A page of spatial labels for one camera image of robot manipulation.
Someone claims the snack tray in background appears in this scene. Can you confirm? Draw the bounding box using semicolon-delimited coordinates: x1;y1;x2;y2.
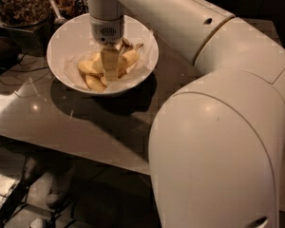
55;0;86;19

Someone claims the white shoe under table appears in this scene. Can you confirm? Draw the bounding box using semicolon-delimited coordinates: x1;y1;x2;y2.
46;166;76;209

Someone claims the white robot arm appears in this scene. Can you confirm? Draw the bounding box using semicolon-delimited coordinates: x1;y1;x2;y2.
88;0;285;228

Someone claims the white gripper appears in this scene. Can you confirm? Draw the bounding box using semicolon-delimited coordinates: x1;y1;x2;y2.
89;16;124;82

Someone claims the white plastic scoop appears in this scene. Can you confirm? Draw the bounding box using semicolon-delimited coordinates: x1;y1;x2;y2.
48;0;67;25

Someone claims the dark round device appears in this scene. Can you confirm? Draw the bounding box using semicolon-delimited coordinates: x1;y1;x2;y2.
0;36;22;74

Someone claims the white ceramic bowl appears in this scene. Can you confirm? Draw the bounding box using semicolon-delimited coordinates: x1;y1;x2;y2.
47;13;152;96

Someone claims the white paper bowl liner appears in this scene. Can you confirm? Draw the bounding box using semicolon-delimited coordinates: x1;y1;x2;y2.
63;31;158;94

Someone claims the black cable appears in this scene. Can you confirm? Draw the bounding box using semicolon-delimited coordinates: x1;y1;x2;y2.
0;45;51;87

